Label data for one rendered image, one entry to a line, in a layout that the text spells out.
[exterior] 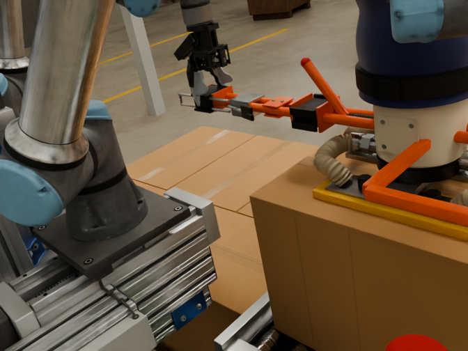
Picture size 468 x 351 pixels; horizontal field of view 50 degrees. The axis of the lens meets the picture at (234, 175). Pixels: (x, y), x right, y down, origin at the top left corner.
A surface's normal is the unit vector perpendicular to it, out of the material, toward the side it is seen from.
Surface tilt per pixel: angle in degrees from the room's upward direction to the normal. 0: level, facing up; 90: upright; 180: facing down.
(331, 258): 90
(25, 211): 96
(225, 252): 0
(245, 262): 0
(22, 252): 90
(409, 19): 96
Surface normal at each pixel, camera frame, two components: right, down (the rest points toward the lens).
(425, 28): -0.16, 0.81
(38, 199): -0.26, 0.57
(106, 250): -0.18, -0.88
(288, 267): -0.69, 0.43
